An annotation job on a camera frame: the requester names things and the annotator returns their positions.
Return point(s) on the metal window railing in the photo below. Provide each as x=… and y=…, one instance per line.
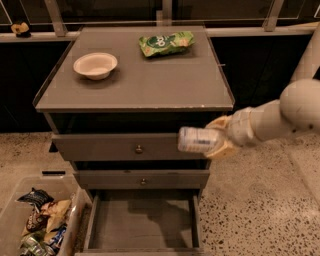
x=61, y=19

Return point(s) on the grey top drawer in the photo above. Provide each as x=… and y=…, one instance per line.
x=121, y=147

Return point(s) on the dark blue snack bag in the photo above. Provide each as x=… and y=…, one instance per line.
x=37, y=198

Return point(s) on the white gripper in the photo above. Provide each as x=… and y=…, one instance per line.
x=240, y=128

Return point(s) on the brown snack bag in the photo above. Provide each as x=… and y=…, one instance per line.
x=35, y=222

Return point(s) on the grey middle drawer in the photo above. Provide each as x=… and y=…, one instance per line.
x=142, y=179

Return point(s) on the grey open bottom drawer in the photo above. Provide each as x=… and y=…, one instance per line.
x=144, y=223

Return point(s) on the tan snack bag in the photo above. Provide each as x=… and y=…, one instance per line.
x=56, y=212

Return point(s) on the blue plastic bottle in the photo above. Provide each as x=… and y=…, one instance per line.
x=197, y=140

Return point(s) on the green snack bag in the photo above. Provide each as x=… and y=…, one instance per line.
x=166, y=44

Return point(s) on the blue snack packet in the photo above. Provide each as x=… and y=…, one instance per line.
x=56, y=241

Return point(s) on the small yellow black object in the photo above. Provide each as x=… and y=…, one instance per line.
x=21, y=29

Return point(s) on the white paper bowl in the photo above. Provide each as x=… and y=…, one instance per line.
x=95, y=66

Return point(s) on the clear plastic storage bin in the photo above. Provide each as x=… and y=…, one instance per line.
x=14, y=215

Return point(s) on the green soda can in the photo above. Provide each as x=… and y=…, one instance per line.
x=32, y=246

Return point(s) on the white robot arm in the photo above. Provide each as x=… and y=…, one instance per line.
x=295, y=113

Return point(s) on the grey drawer cabinet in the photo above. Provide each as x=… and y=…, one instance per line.
x=140, y=95

